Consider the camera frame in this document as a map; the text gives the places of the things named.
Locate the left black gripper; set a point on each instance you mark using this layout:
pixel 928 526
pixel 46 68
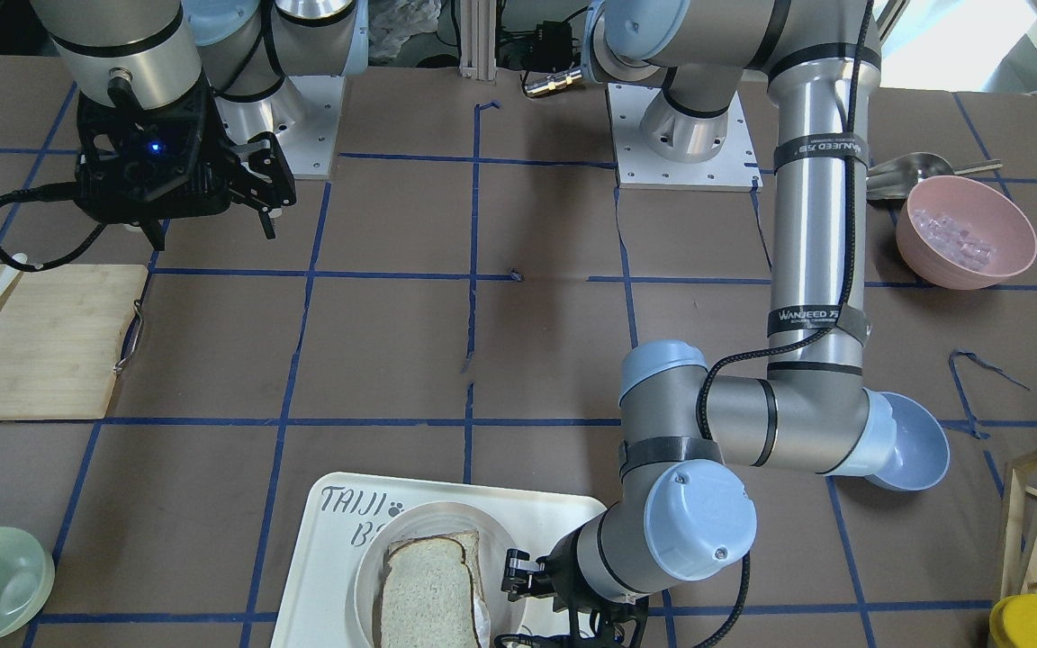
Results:
pixel 563 565

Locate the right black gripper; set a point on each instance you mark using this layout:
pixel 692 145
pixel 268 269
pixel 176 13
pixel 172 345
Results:
pixel 205 121

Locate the white round plate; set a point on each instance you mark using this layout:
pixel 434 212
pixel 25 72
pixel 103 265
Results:
pixel 441 518

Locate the bread slice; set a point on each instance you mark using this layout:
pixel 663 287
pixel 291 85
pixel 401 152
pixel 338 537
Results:
pixel 431 593

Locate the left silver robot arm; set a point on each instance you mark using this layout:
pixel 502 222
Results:
pixel 798 403

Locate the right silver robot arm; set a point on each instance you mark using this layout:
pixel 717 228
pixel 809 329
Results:
pixel 139 55

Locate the wooden cutting board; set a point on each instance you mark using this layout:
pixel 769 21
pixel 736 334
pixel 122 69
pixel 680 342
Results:
pixel 60 338

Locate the cream bear serving tray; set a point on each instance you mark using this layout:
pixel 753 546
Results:
pixel 343 512

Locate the blue bowl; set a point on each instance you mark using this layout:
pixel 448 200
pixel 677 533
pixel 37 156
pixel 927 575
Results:
pixel 921 455

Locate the yellow mug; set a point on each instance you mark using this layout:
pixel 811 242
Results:
pixel 1013 622

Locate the pink bowl with ice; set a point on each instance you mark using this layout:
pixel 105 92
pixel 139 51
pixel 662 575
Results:
pixel 962 235

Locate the metal ice scoop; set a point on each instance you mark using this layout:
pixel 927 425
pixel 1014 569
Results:
pixel 894 179

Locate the aluminium frame post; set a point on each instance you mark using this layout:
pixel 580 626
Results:
pixel 478 40

